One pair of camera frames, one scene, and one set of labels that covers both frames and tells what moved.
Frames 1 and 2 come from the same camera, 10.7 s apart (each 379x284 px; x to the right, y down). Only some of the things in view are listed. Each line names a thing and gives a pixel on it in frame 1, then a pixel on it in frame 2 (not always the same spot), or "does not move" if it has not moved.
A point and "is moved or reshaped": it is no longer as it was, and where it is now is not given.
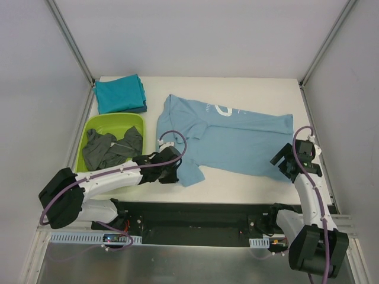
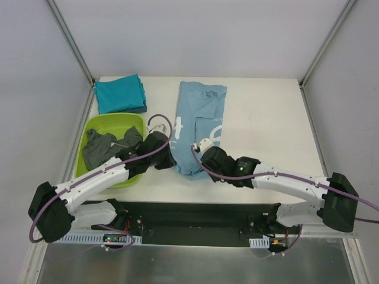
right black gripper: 282,155 to 208,160
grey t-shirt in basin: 103,151 does not move
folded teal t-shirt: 119,94 does not move
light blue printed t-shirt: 224,139 is moved or reshaped
